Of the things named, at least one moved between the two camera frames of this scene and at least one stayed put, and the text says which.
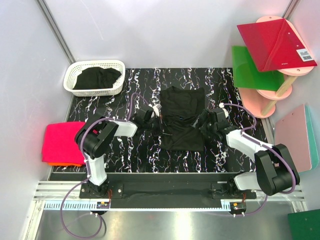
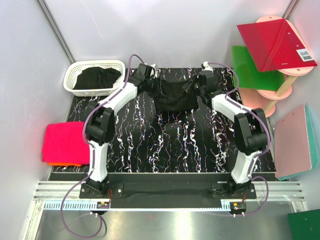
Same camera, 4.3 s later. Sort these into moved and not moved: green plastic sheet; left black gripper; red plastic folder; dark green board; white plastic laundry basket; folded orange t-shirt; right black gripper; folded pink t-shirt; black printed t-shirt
Moved: left black gripper; black printed t-shirt; right black gripper
Not moved: white plastic laundry basket; red plastic folder; green plastic sheet; folded orange t-shirt; folded pink t-shirt; dark green board
